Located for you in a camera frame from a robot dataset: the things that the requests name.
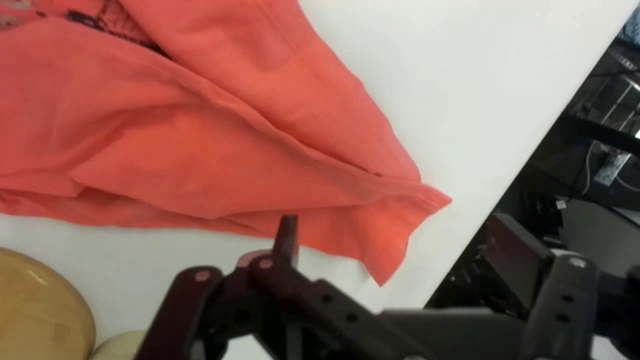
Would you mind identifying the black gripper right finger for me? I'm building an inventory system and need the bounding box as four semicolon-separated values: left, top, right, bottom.
483;212;640;360

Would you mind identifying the peach printed shirt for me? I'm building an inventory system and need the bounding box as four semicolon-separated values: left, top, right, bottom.
0;0;450;281

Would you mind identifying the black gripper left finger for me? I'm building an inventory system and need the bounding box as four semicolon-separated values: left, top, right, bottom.
135;213;400;360

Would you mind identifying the wooden mug tree stand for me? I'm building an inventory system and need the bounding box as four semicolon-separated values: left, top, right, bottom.
0;248;96;360

